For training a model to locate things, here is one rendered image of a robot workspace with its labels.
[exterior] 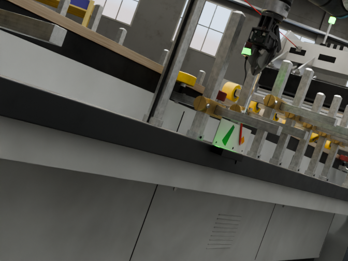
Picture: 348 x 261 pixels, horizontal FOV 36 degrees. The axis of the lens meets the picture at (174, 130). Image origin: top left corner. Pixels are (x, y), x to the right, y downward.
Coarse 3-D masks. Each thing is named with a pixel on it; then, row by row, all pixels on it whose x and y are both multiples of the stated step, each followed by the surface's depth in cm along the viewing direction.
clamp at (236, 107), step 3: (234, 105) 201; (237, 105) 201; (231, 108) 202; (234, 108) 201; (237, 108) 200; (240, 108) 200; (243, 108) 201; (237, 111) 200; (240, 111) 200; (249, 111) 205; (252, 111) 207
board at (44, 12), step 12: (12, 0) 133; (24, 0) 136; (36, 12) 140; (48, 12) 143; (60, 24) 147; (72, 24) 151; (84, 36) 156; (96, 36) 159; (108, 48) 165; (120, 48) 169; (132, 60) 176; (144, 60) 180; (312, 144) 332; (336, 156) 378
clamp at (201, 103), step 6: (198, 96) 181; (198, 102) 180; (204, 102) 179; (210, 102) 181; (216, 102) 184; (198, 108) 180; (204, 108) 179; (210, 108) 182; (210, 114) 183; (216, 114) 186
